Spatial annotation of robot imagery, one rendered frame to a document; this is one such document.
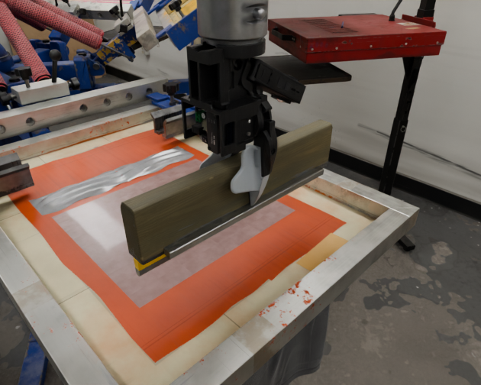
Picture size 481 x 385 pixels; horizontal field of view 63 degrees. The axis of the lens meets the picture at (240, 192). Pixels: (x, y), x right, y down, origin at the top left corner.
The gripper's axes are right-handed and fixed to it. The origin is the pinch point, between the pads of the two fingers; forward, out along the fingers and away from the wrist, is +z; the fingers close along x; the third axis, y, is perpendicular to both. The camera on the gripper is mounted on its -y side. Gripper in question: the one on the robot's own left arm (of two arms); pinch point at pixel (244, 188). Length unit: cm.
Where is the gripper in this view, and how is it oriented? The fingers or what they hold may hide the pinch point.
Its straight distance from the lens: 54.7
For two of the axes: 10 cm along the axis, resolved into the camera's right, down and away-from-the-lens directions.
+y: -7.2, 3.7, -5.9
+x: 7.0, 3.8, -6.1
